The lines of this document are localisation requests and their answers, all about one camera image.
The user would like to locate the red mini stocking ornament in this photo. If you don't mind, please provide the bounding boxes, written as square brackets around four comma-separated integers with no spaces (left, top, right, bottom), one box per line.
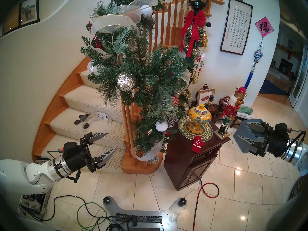
[191,136,205,153]

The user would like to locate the yellow porcelain lidded urn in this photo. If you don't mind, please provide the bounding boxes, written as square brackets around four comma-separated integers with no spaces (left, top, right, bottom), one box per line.
[188,104,212,134]

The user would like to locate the clear plastic packaging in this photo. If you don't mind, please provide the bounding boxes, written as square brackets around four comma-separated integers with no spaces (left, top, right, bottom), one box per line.
[82,111,112,127]

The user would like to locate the grey blue square bin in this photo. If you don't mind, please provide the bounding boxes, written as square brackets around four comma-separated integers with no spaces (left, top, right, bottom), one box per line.
[233,119,271,153]

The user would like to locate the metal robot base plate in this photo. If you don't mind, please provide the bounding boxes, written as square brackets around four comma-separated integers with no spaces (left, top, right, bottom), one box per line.
[103,196,187,231]

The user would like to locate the green floor cable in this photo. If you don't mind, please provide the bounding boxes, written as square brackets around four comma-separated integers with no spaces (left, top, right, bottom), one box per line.
[77,202,113,231]

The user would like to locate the white glitter ball ornament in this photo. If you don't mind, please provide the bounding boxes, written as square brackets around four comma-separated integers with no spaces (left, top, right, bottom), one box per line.
[155,121,168,132]
[140,4,153,19]

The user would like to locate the dark wooden cabinet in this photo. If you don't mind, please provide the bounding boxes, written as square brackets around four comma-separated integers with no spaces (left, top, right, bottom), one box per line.
[164,120,231,191]

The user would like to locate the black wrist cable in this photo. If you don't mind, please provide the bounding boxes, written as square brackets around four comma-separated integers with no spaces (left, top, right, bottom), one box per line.
[286,128,307,159]
[47,148,81,184]

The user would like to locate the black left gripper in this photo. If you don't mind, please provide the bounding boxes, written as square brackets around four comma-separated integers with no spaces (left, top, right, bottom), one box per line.
[63,132,117,173]

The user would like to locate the white glass door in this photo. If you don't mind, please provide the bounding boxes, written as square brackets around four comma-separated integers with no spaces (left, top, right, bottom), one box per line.
[288,44,308,108]

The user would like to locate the dark framed picture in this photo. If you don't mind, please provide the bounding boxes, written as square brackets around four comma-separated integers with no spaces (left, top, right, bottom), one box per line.
[2,4,21,36]

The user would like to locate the green pine garland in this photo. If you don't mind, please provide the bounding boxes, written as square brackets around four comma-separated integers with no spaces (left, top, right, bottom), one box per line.
[80,0,193,161]

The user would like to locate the black floor cable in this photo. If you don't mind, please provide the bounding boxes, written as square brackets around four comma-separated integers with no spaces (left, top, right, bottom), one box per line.
[19,196,116,221]

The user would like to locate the red berry sprig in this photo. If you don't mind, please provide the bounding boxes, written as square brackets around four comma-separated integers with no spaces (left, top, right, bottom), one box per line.
[88,21,105,50]

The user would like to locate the red floor cable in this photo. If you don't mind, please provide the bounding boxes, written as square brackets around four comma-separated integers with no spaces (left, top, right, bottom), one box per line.
[192,179,220,225]

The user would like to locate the tall red nutcracker figure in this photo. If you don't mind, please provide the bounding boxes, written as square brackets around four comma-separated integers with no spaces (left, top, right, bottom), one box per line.
[214,86,247,140]

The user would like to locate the colourful hanging ornament string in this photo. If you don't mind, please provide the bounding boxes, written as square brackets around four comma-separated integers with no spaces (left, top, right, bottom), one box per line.
[196,52,205,79]

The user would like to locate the carpeted wooden staircase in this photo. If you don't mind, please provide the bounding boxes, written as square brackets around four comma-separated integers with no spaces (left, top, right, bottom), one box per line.
[32,56,164,175]

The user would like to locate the wooden stair balustrade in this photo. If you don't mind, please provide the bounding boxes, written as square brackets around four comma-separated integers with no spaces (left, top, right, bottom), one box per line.
[121,0,237,161]

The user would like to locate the black power strip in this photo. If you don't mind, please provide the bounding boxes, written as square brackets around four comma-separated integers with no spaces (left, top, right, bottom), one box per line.
[115,213,163,223]

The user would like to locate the dark red cloisonne jar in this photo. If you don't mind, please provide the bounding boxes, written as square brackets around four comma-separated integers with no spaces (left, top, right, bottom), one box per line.
[218,96,231,111]

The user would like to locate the sheer white gold-edged ribbon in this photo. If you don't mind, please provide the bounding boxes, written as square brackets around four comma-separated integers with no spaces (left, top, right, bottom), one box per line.
[90,0,191,161]

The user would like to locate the green gold decorative plate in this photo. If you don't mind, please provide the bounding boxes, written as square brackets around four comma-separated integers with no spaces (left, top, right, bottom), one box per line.
[178,116,214,142]

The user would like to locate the framed Chinese calligraphy scroll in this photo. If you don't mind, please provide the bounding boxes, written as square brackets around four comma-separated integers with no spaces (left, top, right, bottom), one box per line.
[220,0,253,56]

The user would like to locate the silver faceted ball ornament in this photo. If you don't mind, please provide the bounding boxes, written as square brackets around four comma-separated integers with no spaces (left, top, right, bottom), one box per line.
[117,72,136,92]

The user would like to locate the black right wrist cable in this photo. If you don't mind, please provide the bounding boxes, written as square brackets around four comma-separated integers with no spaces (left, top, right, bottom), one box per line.
[286,128,307,159]

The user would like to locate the dark ceramic vase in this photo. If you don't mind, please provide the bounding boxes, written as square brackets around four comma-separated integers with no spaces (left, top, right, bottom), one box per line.
[195,84,209,101]

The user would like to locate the red diamond Fu paper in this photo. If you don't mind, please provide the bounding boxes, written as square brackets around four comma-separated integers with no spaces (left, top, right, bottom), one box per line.
[255,16,274,37]

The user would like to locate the blue room rug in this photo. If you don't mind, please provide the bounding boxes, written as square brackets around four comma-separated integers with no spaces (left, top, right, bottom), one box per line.
[259,79,287,95]

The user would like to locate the black fireplace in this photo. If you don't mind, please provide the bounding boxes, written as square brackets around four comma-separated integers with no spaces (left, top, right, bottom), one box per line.
[279,58,293,73]

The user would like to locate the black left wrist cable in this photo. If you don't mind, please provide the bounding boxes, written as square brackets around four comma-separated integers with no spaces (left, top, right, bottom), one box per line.
[47,148,81,184]

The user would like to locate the clear glass ball ornament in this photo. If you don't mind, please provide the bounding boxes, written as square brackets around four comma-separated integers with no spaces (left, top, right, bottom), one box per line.
[87,61,98,74]

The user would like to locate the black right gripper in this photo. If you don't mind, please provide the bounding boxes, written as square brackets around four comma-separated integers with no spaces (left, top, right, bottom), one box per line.
[237,122,289,157]

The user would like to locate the small framed picture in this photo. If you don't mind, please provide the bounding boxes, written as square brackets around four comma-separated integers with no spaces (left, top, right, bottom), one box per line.
[197,88,216,107]

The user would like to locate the framed horse photo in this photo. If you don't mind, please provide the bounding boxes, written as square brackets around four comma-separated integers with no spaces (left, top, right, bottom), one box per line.
[19,0,40,27]

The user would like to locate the red velvet bow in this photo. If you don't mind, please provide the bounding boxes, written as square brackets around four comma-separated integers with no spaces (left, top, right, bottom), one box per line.
[180,10,207,58]

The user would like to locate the blue vase tassel hanging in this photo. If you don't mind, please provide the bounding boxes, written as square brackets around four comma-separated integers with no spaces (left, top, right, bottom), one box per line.
[244,37,265,90]

